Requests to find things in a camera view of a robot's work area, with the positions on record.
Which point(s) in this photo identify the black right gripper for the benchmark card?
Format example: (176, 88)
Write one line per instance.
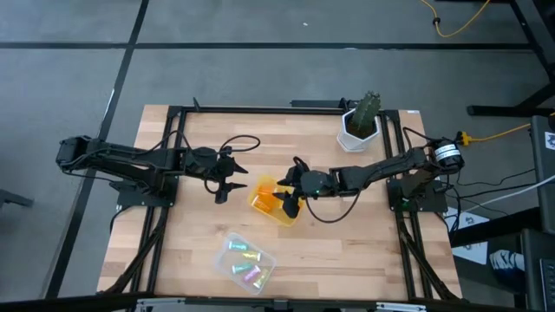
(314, 184)

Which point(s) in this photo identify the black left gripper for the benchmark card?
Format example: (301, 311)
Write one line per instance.
(208, 162)

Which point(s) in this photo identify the teal glitter vial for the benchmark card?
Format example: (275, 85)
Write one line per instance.
(237, 246)

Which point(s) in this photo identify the pale green glitter vial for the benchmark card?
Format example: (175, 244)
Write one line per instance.
(240, 268)

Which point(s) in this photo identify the pink glitter vial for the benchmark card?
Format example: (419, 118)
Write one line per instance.
(252, 274)

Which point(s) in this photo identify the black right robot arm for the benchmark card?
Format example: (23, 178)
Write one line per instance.
(381, 167)

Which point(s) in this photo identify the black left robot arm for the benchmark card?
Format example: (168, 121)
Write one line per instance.
(130, 158)

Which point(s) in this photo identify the yellow plastic bin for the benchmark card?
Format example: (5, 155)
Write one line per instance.
(260, 214)

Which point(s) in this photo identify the clear plastic bin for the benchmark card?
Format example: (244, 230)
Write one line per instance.
(234, 277)

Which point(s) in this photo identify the black flat bar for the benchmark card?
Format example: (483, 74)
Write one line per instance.
(316, 103)

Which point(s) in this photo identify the white printed paper sheet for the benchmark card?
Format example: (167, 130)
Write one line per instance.
(470, 252)
(466, 219)

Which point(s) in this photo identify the black diagonal desk beam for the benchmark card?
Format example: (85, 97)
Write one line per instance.
(498, 225)

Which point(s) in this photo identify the grey chair foot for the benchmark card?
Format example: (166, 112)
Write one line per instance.
(13, 199)

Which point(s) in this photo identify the blue white patterned item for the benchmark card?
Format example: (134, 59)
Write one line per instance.
(507, 264)

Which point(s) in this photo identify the black computer case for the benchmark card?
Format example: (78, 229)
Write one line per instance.
(544, 182)

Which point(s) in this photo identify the black equipment case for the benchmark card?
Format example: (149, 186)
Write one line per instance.
(537, 268)

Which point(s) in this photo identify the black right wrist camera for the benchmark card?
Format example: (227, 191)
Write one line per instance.
(291, 209)

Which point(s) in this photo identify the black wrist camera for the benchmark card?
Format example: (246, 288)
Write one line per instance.
(221, 197)
(291, 209)

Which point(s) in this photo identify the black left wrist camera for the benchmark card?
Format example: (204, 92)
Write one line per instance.
(221, 197)

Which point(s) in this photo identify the black aluminium table frame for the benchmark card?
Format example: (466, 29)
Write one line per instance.
(260, 109)

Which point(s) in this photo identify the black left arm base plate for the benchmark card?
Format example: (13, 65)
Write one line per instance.
(130, 195)

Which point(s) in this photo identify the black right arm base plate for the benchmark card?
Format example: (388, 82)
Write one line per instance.
(429, 201)

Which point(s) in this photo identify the black front rail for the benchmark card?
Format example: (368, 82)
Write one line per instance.
(86, 302)

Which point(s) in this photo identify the black desk leg frame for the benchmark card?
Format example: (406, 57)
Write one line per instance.
(535, 37)

